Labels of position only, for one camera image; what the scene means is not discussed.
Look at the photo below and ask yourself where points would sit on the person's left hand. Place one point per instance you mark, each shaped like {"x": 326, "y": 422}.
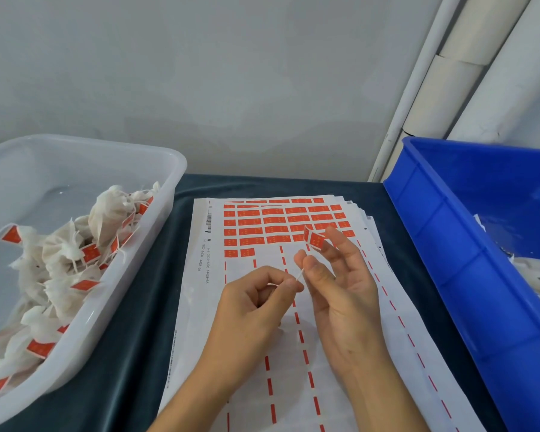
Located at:
{"x": 240, "y": 328}

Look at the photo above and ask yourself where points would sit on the person's right hand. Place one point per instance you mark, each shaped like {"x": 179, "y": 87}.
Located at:
{"x": 346, "y": 323}

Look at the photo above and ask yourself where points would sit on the person's left thumb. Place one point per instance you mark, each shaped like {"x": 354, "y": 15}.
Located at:
{"x": 284, "y": 297}

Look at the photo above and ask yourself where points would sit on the person's right thumb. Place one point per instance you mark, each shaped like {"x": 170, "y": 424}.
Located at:
{"x": 321, "y": 281}

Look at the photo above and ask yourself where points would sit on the small red label sticker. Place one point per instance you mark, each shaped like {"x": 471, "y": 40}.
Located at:
{"x": 316, "y": 241}

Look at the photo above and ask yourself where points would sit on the person's left forearm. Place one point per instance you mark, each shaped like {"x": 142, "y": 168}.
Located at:
{"x": 198, "y": 400}

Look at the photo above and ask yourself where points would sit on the person's right forearm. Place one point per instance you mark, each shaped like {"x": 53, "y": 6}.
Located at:
{"x": 387, "y": 404}

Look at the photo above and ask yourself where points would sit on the stack of red label sheets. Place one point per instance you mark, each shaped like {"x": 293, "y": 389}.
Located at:
{"x": 198, "y": 265}

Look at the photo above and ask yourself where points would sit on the blue plastic bin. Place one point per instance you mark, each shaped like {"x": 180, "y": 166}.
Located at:
{"x": 454, "y": 265}

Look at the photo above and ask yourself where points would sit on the dark teal table cloth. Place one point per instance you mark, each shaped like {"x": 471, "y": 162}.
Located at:
{"x": 139, "y": 310}

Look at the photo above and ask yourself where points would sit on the pile of plain white bags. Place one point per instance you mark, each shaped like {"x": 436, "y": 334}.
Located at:
{"x": 536, "y": 270}

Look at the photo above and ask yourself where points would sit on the thin white pipe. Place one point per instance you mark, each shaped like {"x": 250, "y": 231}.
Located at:
{"x": 414, "y": 85}

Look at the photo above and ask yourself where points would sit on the white jointed pipe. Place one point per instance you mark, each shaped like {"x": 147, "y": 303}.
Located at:
{"x": 450, "y": 94}

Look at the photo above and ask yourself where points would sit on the pile of red-tagged white bags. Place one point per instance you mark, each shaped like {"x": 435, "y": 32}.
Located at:
{"x": 58, "y": 252}

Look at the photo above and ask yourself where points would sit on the wide white pipe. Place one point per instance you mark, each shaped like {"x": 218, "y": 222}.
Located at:
{"x": 513, "y": 76}

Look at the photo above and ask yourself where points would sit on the white plastic bin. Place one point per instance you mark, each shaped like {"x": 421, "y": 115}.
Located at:
{"x": 27, "y": 175}

